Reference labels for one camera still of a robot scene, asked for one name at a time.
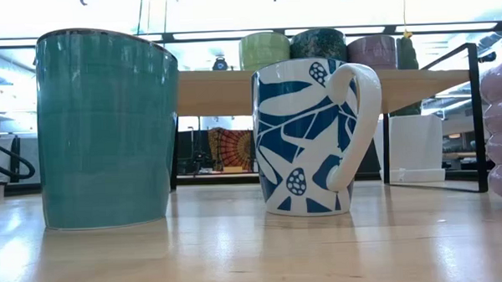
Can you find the black horizontal ceiling beam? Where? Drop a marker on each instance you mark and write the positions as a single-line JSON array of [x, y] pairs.
[[278, 32]]

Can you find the black metal table frame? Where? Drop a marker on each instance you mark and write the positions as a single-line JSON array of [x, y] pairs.
[[219, 180]]

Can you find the orange patterned tapestry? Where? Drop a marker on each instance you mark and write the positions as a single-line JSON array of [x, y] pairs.
[[232, 150]]

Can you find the wooden shelf black metal legs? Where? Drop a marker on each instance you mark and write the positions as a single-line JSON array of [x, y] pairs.
[[216, 92]]

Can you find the dark round background device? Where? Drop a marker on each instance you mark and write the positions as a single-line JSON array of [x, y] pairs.
[[220, 63]]

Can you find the blue white patterned mug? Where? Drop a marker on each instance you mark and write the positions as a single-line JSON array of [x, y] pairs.
[[302, 156]]

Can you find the mauve ribbed mug brown rim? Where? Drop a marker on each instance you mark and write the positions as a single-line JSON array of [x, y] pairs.
[[373, 53]]

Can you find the white hexagonal planter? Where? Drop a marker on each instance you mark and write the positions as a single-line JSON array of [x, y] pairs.
[[414, 148]]

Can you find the dark teal speckled mug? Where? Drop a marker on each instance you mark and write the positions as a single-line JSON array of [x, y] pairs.
[[319, 44]]

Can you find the green cactus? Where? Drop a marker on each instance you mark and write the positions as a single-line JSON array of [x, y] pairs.
[[407, 54]]

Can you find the small black ceiling fixture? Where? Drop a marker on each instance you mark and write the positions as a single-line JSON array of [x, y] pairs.
[[486, 57]]

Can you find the green ribbed mug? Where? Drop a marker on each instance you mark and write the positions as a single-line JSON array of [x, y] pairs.
[[264, 50]]

